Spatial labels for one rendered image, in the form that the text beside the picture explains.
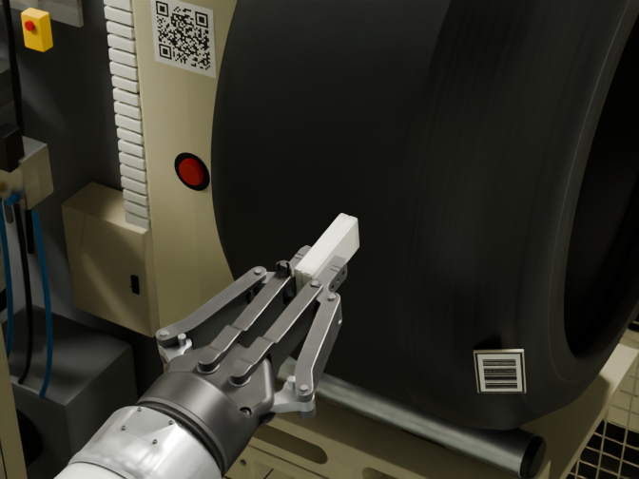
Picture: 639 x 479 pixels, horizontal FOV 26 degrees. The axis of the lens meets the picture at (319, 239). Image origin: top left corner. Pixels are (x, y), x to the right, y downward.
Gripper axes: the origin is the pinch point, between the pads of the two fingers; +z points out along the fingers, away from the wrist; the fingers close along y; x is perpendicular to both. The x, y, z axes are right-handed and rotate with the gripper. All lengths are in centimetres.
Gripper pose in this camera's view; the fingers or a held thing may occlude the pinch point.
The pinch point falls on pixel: (327, 258)
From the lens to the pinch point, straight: 102.9
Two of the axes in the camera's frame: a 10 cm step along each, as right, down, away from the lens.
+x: 0.7, 7.4, 6.7
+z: 5.0, -6.1, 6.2
